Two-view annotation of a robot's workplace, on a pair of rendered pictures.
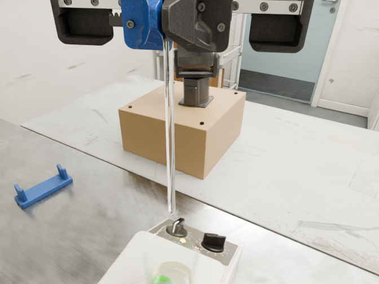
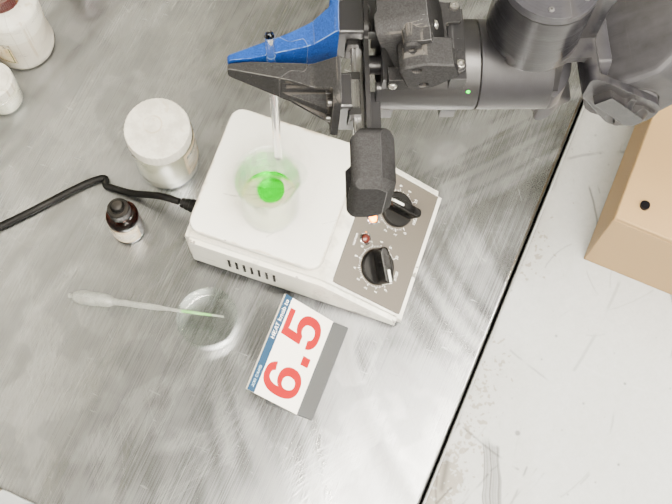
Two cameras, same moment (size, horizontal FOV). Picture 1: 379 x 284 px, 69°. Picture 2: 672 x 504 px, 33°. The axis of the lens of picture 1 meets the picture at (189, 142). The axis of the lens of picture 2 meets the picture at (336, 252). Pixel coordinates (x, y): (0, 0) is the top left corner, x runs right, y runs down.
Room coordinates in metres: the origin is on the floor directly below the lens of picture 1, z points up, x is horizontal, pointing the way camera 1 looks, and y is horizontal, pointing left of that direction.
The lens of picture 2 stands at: (0.17, -0.31, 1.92)
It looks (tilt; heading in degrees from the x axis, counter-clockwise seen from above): 73 degrees down; 83
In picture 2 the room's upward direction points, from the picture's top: 2 degrees clockwise
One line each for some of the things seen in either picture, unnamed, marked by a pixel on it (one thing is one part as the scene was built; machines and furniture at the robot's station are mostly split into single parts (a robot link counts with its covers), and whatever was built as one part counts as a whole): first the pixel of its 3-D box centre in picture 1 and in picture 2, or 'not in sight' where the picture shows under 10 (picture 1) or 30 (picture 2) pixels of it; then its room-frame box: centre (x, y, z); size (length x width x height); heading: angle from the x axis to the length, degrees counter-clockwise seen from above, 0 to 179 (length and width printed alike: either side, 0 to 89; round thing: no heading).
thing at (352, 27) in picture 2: not in sight; (354, 72); (0.22, 0.00, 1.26); 0.09 x 0.02 x 0.04; 86
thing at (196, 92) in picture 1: (195, 88); not in sight; (0.57, -0.01, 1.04); 0.07 x 0.07 x 0.06; 69
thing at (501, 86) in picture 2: not in sight; (526, 64); (0.33, 0.00, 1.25); 0.07 x 0.06 x 0.09; 176
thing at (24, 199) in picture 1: (43, 183); not in sight; (0.39, 0.28, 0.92); 0.10 x 0.03 x 0.04; 141
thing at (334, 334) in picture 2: not in sight; (298, 357); (0.17, -0.10, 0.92); 0.09 x 0.06 x 0.04; 64
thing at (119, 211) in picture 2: not in sight; (122, 217); (0.02, 0.03, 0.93); 0.03 x 0.03 x 0.07
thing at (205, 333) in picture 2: not in sight; (208, 319); (0.09, -0.06, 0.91); 0.06 x 0.06 x 0.02
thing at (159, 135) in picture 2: not in sight; (162, 145); (0.06, 0.10, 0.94); 0.06 x 0.06 x 0.08
